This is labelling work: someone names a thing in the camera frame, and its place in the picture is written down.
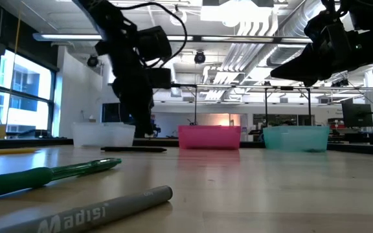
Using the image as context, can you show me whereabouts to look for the black dome camera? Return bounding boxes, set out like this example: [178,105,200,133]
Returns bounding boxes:
[193,50,207,65]
[86,54,100,68]

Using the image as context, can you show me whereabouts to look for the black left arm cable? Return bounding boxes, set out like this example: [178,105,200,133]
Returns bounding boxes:
[118,1,188,69]

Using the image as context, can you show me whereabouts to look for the black pen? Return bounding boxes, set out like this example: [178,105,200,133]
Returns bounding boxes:
[100,146,168,153]

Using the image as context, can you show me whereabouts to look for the clear plastic bin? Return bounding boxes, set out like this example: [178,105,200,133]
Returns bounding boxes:
[71,122,137,149]

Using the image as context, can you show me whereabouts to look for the white ceiling light panel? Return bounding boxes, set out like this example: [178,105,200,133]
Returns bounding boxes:
[200,0,273,24]

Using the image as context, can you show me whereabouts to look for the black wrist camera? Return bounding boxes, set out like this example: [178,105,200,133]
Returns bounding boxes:
[137,25,173,63]
[304,11,339,43]

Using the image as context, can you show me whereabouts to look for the teal plastic bin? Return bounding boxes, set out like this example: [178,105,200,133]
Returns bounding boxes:
[262,125,331,153]

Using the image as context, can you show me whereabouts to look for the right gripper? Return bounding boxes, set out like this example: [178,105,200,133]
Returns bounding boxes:
[270,25,373,87]

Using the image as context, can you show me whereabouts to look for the grey marker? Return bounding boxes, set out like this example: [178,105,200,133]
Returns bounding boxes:
[0,184,174,233]

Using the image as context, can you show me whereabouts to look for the yellow pencil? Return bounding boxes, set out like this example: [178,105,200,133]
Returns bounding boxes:
[0,147,41,157]

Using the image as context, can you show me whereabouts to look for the black metal frame stand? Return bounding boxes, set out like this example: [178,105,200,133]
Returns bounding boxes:
[264,85,312,127]
[172,82,199,126]

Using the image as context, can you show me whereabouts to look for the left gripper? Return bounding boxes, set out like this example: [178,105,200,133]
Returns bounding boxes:
[111,58,174,137]

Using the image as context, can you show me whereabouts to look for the large window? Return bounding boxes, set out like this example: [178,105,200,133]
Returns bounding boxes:
[0,48,60,139]

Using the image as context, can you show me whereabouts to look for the green pen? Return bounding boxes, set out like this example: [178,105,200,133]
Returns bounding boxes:
[0,157,123,198]

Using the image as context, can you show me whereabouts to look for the red equipment box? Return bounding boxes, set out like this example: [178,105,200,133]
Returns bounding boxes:
[328,117,345,131]

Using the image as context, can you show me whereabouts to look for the pink plastic bin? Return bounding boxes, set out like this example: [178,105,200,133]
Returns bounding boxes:
[177,125,242,151]

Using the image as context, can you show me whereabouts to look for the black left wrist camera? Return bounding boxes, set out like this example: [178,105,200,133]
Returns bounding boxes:
[137,25,173,63]

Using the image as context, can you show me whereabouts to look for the black computer monitor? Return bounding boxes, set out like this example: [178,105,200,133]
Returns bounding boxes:
[341,102,373,128]
[101,102,132,124]

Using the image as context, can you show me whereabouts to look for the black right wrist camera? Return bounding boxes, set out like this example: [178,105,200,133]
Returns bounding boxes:
[304,11,339,43]

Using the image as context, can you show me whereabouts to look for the black office desk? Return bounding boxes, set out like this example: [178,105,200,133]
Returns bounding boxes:
[327,129,373,146]

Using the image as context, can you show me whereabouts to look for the white cable ring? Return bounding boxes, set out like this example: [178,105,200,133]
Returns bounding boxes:
[168,7,188,27]

